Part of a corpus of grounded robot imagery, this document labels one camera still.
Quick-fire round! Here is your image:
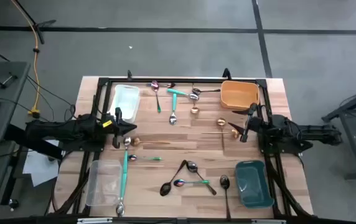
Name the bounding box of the black support beam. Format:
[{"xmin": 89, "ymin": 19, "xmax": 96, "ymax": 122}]
[{"xmin": 2, "ymin": 123, "xmax": 65, "ymax": 161}]

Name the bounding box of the clear plastic bin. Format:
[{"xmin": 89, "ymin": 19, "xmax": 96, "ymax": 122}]
[{"xmin": 85, "ymin": 159, "xmax": 123, "ymax": 207}]

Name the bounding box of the black spoon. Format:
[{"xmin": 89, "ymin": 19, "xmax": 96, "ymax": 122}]
[
  {"xmin": 159, "ymin": 159, "xmax": 188, "ymax": 197},
  {"xmin": 219, "ymin": 174, "xmax": 232, "ymax": 221},
  {"xmin": 192, "ymin": 87, "xmax": 222, "ymax": 95}
]

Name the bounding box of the black metal table frame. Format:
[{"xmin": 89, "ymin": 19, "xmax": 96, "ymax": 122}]
[{"xmin": 53, "ymin": 76, "xmax": 314, "ymax": 220}]

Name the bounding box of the silver spoon right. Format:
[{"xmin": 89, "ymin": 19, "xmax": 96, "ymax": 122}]
[{"xmin": 185, "ymin": 160, "xmax": 218, "ymax": 197}]

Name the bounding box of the dark teal plastic bin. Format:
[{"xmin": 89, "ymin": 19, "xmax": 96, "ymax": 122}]
[{"xmin": 234, "ymin": 160, "xmax": 275, "ymax": 209}]

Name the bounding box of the white plastic bin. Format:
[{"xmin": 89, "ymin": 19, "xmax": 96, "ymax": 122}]
[{"xmin": 108, "ymin": 83, "xmax": 141, "ymax": 124}]

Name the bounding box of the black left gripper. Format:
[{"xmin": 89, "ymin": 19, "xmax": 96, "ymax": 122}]
[{"xmin": 101, "ymin": 106, "xmax": 138, "ymax": 149}]

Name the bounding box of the orange plastic bin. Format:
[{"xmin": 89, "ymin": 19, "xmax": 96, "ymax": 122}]
[{"xmin": 220, "ymin": 80, "xmax": 261, "ymax": 110}]

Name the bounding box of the silver metal bracket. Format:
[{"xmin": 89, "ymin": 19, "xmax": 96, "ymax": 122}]
[
  {"xmin": 76, "ymin": 217, "xmax": 114, "ymax": 224},
  {"xmin": 250, "ymin": 218, "xmax": 288, "ymax": 224}
]

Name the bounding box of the teal handled silver spoon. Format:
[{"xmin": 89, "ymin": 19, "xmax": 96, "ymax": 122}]
[
  {"xmin": 166, "ymin": 88, "xmax": 200, "ymax": 101},
  {"xmin": 115, "ymin": 174, "xmax": 128, "ymax": 218},
  {"xmin": 123, "ymin": 136, "xmax": 132, "ymax": 178},
  {"xmin": 169, "ymin": 92, "xmax": 178, "ymax": 126}
]

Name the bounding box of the gold spoon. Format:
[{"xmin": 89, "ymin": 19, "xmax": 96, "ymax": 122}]
[
  {"xmin": 190, "ymin": 82, "xmax": 200, "ymax": 114},
  {"xmin": 200, "ymin": 128, "xmax": 240, "ymax": 139},
  {"xmin": 217, "ymin": 117, "xmax": 227, "ymax": 152},
  {"xmin": 130, "ymin": 137, "xmax": 172, "ymax": 147}
]

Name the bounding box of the black tripod stand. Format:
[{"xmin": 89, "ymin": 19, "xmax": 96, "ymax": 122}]
[{"xmin": 9, "ymin": 0, "xmax": 57, "ymax": 45}]

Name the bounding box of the yellow cable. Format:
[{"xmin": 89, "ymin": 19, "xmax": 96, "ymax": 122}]
[{"xmin": 9, "ymin": 0, "xmax": 42, "ymax": 119}]

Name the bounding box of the white paper sheet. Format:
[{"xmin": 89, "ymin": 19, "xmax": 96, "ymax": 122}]
[{"xmin": 21, "ymin": 139, "xmax": 64, "ymax": 188}]

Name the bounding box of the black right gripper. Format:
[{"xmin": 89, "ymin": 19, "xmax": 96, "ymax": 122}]
[{"xmin": 227, "ymin": 102, "xmax": 272, "ymax": 144}]

